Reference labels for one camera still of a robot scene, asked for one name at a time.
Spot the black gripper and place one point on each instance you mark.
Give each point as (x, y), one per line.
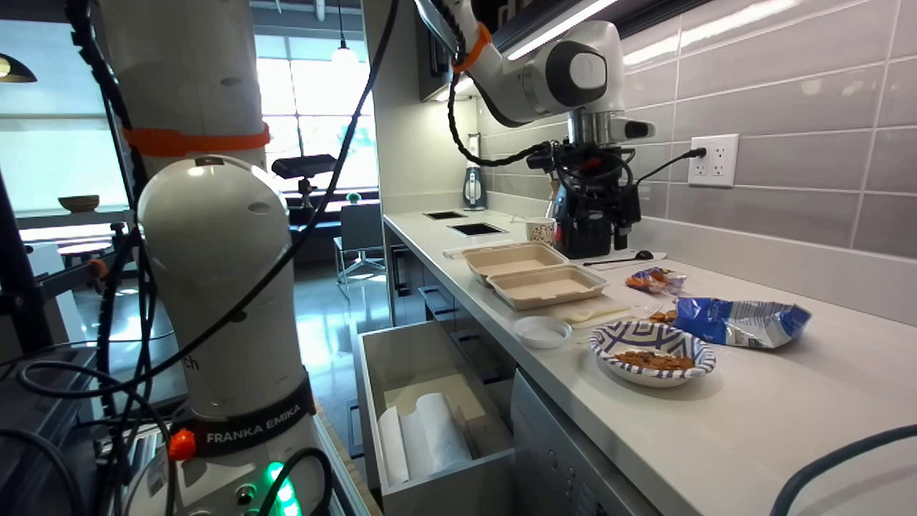
(597, 163)

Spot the beige clamshell takeout container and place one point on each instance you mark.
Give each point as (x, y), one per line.
(534, 282)

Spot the black coffee grinder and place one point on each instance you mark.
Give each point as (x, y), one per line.
(589, 248)

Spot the black coffee scoop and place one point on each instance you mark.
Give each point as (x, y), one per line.
(643, 252)

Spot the white printed paper cup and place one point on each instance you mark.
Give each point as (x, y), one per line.
(538, 233)

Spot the orange snack wrapper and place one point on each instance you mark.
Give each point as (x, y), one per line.
(653, 282)

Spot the flat white paper sheet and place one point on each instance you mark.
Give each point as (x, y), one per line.
(590, 311)

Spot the brown pretzel cookie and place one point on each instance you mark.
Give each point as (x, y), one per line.
(662, 315)

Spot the clear soap bottle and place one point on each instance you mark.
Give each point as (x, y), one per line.
(474, 188)

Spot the blue white patterned bowl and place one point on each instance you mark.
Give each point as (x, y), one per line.
(653, 335)

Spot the pile of brown cookies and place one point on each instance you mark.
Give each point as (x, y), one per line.
(653, 360)

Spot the blue chip bag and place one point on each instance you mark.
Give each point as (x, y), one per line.
(739, 322)

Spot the dark upper cabinet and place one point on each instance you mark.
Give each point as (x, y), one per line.
(659, 13)

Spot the grey chair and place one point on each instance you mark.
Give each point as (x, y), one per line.
(362, 229)

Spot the grey built-in dishwasher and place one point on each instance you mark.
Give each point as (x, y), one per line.
(561, 467)

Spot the large white paper roll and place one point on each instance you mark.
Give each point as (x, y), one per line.
(434, 434)

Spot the white pendant lamp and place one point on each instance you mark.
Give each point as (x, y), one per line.
(343, 56)

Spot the small white paper roll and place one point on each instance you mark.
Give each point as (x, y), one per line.
(389, 448)

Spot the open white drawer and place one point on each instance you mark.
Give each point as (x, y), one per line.
(447, 490)

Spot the dark bowl on shelf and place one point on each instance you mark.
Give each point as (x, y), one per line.
(78, 203)

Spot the dark pendant lamp shade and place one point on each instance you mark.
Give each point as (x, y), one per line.
(14, 73)

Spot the white wall outlet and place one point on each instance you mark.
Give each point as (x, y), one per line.
(717, 162)

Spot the black camera on tripod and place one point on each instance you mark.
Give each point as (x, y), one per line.
(305, 163)

